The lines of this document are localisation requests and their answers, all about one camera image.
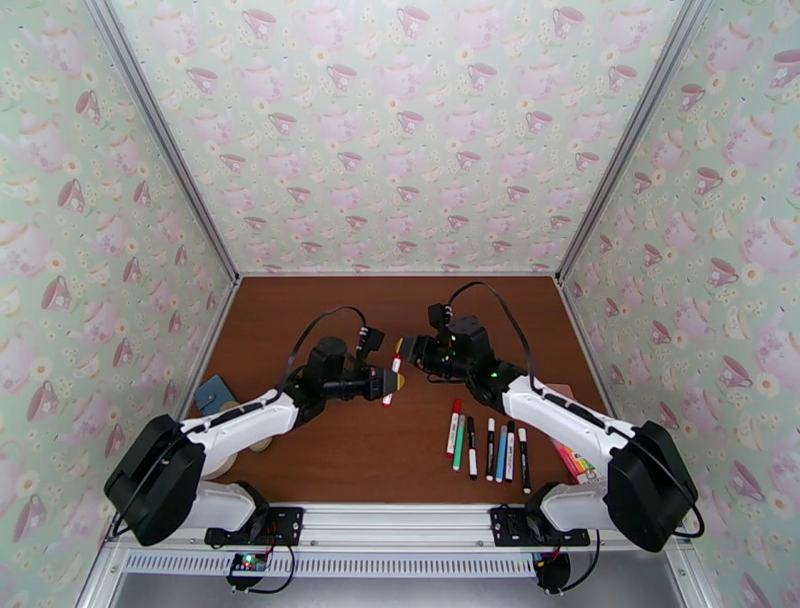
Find black base cable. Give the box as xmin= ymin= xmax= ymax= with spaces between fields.
xmin=227 ymin=543 xmax=296 ymax=595
xmin=559 ymin=538 xmax=604 ymax=594

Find aluminium corner post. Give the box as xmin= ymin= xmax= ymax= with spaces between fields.
xmin=554 ymin=0 xmax=714 ymax=286
xmin=84 ymin=0 xmax=242 ymax=286

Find white slotted cable duct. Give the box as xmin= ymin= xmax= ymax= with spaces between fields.
xmin=118 ymin=549 xmax=545 ymax=579

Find red whiteboard marker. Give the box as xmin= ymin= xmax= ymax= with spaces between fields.
xmin=445 ymin=398 xmax=463 ymax=459
xmin=382 ymin=351 xmax=403 ymax=409

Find black round connector housing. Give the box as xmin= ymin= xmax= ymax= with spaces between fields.
xmin=534 ymin=551 xmax=573 ymax=595

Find small circuit board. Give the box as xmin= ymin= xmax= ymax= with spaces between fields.
xmin=227 ymin=551 xmax=271 ymax=578

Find colourful pen pack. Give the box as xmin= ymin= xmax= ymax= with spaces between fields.
xmin=549 ymin=437 xmax=604 ymax=488

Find thin black pen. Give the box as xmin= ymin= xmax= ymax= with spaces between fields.
xmin=517 ymin=427 xmax=533 ymax=496

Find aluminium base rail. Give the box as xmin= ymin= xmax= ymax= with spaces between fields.
xmin=106 ymin=502 xmax=695 ymax=553

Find blue card holder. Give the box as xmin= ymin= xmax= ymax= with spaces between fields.
xmin=192 ymin=374 xmax=238 ymax=414

